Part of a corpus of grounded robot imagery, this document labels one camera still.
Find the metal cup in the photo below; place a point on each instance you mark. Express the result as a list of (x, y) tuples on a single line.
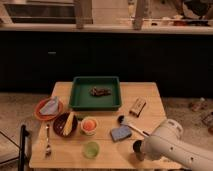
[(137, 150)]

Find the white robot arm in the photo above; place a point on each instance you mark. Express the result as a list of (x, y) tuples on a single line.
[(166, 141)]

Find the brown crumpled item in tray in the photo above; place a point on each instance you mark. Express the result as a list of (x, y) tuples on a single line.
[(98, 92)]

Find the green plastic tray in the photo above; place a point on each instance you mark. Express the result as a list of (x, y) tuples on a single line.
[(82, 100)]

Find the brown wooden block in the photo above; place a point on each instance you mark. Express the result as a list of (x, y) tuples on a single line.
[(137, 107)]

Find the orange cup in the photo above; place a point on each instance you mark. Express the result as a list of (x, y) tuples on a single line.
[(89, 125)]

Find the blue sponge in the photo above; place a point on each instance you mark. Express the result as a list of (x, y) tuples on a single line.
[(120, 133)]

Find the yellow corn cob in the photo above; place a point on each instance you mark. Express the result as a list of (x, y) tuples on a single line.
[(68, 124)]

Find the dark brown bowl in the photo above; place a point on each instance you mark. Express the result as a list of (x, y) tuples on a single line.
[(59, 123)]

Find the grey folded cloth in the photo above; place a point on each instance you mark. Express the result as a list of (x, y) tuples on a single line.
[(51, 107)]

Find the orange plate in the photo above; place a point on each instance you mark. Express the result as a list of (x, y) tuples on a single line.
[(41, 117)]

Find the green cup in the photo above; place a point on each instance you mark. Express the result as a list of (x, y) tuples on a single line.
[(91, 149)]

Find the black chair frame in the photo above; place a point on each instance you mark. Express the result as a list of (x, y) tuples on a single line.
[(21, 158)]

